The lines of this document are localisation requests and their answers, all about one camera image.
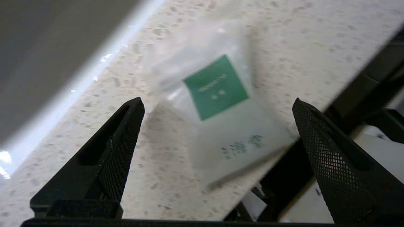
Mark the small sachet green label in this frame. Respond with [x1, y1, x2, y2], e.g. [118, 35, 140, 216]
[142, 19, 299, 191]

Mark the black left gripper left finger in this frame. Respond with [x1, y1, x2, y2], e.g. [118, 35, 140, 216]
[30, 97, 145, 218]

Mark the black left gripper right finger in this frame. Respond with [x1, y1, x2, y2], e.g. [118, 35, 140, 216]
[292, 98, 404, 225]

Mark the white ceramic sink basin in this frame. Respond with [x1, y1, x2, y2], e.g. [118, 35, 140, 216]
[0, 0, 166, 178]

